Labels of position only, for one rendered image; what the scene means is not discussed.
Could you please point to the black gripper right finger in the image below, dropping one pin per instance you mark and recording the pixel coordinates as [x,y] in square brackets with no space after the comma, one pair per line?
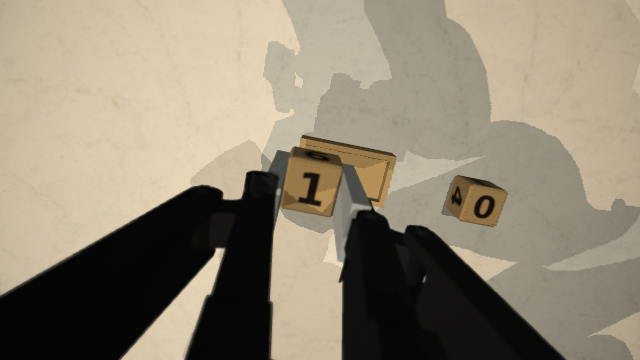
[379,318]

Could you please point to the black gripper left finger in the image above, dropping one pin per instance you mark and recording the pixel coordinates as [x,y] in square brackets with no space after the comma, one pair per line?
[98,302]

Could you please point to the tan cube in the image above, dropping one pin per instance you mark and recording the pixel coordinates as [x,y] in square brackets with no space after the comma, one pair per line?
[476,201]
[312,182]

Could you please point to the brown rectangular tray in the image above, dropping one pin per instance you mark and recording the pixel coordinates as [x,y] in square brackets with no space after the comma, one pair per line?
[374,167]

